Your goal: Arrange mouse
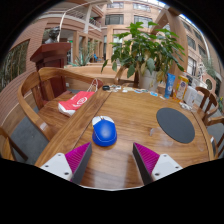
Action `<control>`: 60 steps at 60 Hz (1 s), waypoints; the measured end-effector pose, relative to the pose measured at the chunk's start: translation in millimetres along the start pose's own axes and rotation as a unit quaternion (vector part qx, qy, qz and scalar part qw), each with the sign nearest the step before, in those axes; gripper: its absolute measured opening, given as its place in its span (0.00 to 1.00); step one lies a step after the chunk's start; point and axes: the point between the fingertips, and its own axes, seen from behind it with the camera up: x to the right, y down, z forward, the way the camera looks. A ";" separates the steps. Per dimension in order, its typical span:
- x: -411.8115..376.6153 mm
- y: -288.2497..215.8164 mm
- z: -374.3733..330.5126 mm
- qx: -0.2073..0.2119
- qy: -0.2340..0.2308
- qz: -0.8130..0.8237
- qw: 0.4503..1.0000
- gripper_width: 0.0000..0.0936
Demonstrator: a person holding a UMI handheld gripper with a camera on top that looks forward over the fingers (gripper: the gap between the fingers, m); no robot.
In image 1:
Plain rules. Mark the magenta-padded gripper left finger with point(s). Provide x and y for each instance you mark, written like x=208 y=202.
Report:
x=60 y=165

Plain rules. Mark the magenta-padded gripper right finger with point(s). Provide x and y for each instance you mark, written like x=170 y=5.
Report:
x=161 y=165

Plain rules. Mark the blue and white computer mouse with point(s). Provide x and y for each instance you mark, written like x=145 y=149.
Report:
x=105 y=133

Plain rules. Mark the black round mouse pad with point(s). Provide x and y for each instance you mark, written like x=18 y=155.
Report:
x=175 y=125

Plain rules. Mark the clear packet with white items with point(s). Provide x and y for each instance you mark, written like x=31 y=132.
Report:
x=186 y=106

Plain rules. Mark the red and white bag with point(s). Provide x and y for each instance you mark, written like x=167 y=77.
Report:
x=75 y=101

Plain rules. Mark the blue sticker card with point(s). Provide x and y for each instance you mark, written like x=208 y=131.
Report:
x=154 y=94
x=140 y=90

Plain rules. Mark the bunch of keys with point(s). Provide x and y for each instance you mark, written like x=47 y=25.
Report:
x=106 y=88

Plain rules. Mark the long wooden planter box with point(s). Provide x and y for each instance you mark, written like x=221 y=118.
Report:
x=86 y=70

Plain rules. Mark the white sculpture on plinth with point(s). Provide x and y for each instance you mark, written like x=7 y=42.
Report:
x=202 y=71

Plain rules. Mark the spiky agave plant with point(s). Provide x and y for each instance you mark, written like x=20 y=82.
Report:
x=81 y=59

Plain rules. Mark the green plant in white pot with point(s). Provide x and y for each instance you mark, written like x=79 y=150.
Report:
x=143 y=50

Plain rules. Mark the dark bust statue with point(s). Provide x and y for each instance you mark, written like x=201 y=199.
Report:
x=52 y=35

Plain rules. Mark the dark red wooden pedestal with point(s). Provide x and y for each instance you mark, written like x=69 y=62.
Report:
x=51 y=55

